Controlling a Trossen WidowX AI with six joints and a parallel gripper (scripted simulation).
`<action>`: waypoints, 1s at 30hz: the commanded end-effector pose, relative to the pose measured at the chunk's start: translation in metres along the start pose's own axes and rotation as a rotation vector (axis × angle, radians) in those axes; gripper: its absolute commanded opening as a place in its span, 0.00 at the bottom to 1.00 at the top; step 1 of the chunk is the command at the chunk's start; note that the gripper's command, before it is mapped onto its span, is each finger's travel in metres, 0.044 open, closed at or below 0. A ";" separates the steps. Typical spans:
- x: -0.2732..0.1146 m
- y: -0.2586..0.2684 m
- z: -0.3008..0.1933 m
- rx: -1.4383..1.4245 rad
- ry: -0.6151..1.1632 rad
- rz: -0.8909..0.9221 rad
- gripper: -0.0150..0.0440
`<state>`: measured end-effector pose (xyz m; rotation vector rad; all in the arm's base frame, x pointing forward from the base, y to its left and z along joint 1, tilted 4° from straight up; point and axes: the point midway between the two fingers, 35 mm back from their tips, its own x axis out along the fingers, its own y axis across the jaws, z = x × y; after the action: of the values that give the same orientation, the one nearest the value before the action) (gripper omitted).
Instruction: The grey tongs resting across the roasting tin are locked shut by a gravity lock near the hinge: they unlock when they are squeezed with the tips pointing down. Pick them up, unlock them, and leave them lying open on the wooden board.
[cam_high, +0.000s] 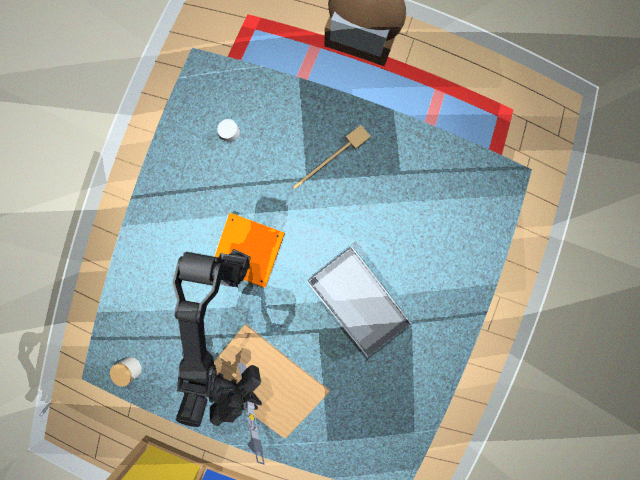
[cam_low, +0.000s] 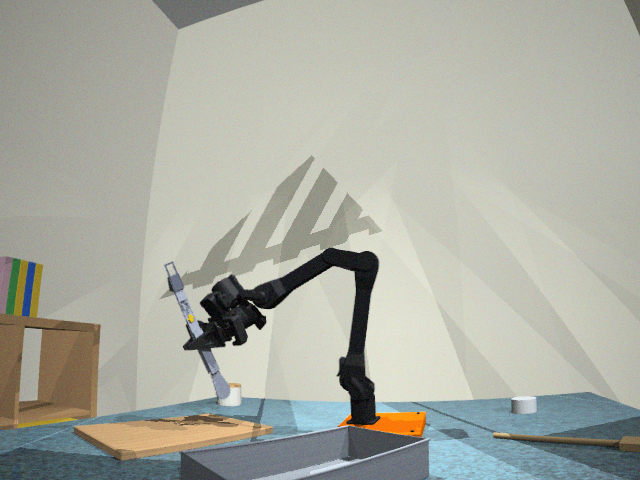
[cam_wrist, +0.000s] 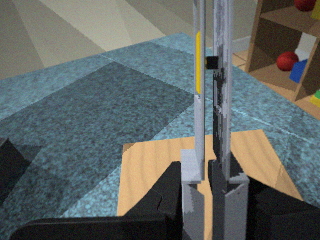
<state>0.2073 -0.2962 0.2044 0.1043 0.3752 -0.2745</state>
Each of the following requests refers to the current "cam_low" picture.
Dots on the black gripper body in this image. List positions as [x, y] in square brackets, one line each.
[231, 326]

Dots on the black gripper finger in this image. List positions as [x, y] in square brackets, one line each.
[191, 340]
[211, 338]

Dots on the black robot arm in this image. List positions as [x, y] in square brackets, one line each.
[229, 294]

